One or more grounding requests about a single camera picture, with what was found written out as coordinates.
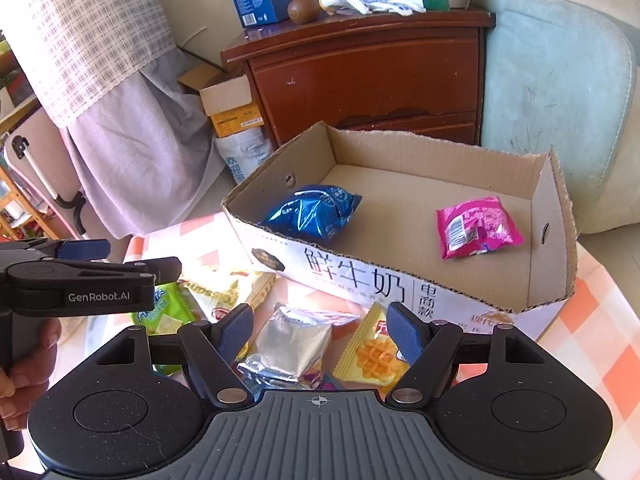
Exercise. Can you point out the plaid lavender cloth cover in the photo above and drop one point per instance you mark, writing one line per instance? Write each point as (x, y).
(90, 35)

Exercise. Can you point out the person's left hand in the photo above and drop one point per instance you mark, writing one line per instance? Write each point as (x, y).
(27, 385)

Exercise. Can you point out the wooden shelf rack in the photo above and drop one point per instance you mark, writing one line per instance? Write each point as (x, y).
(7, 200)

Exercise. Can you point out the cream chip snack packet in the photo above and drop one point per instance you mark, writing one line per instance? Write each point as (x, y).
(225, 295)

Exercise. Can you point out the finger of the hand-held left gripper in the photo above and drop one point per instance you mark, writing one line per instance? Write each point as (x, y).
(150, 267)
(85, 248)

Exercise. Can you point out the shiny blue snack packet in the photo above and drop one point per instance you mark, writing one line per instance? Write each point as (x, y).
(305, 215)

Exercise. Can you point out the pink snack packet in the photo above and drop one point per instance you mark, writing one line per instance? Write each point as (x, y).
(475, 227)

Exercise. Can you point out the green snack packet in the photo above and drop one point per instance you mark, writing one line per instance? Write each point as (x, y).
(165, 310)

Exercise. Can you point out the orange white checked tablecloth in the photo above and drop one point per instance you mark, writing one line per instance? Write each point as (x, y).
(600, 320)

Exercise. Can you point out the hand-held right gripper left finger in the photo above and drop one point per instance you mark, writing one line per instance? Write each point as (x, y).
(235, 330)

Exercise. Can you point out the printed cardboard box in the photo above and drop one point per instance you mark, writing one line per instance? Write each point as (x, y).
(400, 190)

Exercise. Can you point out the yellow waffle snack packet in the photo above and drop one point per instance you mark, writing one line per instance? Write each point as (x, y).
(372, 355)

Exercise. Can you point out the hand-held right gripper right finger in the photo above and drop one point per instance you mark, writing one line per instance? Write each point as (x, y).
(406, 332)

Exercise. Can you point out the brown wooden nightstand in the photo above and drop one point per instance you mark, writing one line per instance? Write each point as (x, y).
(365, 75)

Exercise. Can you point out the pale blue sofa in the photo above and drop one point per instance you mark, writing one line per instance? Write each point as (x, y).
(550, 85)

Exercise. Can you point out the small open cardboard box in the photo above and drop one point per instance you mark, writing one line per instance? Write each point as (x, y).
(225, 95)

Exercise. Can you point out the white pole with black hooks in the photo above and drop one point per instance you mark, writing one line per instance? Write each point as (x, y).
(37, 165)

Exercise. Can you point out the white printed bag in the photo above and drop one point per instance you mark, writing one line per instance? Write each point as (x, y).
(245, 152)

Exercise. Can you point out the silver foil snack packet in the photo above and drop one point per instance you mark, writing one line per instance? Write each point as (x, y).
(292, 342)

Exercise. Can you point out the yellow box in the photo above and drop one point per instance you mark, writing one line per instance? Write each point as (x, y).
(235, 120)

